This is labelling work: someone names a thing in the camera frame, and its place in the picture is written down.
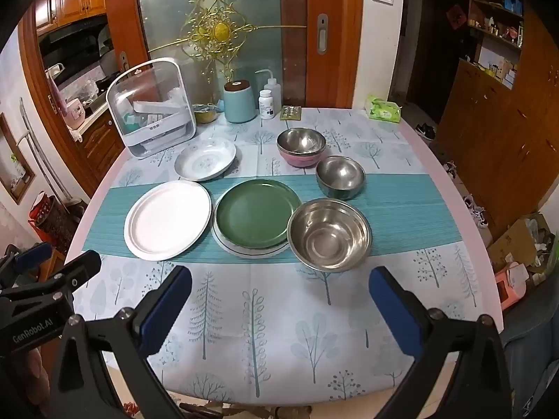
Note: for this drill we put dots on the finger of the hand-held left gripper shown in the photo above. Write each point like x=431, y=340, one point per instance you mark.
x=81, y=268
x=32, y=255

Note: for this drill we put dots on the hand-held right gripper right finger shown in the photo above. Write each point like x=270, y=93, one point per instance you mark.
x=395, y=314

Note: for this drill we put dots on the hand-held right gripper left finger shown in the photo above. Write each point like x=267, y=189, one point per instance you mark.
x=166, y=310

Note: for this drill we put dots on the large steel bowl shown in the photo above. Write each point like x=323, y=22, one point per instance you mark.
x=329, y=233

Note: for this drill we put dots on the red basket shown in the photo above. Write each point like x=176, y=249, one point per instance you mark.
x=43, y=220

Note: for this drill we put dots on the white oval plate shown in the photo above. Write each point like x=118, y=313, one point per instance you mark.
x=168, y=220

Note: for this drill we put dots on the wooden framed picture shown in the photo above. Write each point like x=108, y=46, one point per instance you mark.
x=15, y=161

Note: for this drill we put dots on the teal striped placemat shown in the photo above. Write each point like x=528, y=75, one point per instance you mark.
x=415, y=214

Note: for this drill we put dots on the floral print white plate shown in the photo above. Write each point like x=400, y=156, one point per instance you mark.
x=251, y=253

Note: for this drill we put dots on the pink plastic container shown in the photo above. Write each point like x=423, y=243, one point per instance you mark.
x=511, y=288

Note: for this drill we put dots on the black and white shoe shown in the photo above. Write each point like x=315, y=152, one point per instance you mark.
x=477, y=214

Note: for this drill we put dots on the green plate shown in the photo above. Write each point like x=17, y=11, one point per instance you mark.
x=257, y=214

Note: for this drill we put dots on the cardboard box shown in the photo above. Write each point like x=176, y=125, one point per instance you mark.
x=519, y=240

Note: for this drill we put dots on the green steel bowl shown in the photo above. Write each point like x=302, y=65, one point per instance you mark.
x=340, y=176

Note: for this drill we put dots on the pink rice cooker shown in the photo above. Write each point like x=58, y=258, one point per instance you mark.
x=75, y=112

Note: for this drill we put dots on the patterned ceramic deep plate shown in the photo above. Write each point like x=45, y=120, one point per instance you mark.
x=205, y=159

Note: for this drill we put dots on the white storage box clear lid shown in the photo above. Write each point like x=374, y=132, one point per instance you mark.
x=150, y=109

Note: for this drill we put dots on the black sneaker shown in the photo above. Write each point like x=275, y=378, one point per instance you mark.
x=426, y=131

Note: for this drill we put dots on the pink steel bowl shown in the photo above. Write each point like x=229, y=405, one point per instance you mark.
x=301, y=146

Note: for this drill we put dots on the small yellow jar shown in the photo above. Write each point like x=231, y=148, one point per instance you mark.
x=205, y=114

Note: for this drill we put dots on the green tissue pack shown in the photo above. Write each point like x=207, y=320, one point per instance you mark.
x=384, y=110

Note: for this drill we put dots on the black range hood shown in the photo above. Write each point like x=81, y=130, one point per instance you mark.
x=74, y=43

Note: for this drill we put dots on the teal canister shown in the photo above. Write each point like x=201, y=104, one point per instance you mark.
x=239, y=102

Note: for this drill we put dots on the blister pack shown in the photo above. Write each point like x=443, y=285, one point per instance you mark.
x=291, y=112

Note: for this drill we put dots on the white pill bottle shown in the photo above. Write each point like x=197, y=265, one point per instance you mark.
x=266, y=105

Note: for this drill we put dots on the plastic squeeze wash bottle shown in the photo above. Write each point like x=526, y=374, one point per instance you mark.
x=270, y=82

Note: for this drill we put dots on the dark wooden door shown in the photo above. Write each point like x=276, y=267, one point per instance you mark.
x=436, y=48

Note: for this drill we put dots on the glass door with gold ornament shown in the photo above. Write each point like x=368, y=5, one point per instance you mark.
x=214, y=30

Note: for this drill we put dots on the wooden shelf unit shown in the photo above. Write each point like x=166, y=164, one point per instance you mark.
x=498, y=35

